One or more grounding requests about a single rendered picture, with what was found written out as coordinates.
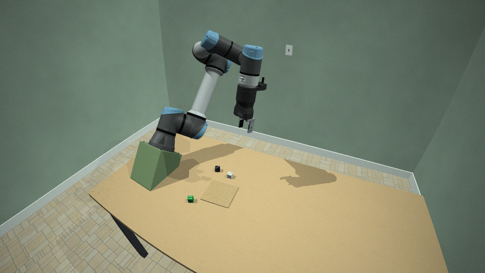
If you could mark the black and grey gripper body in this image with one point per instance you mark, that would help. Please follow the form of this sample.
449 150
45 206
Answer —
246 94

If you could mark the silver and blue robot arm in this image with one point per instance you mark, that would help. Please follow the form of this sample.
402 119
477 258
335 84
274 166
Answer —
217 53

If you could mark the tan square mat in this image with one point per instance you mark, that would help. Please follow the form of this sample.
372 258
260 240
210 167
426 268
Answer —
220 193

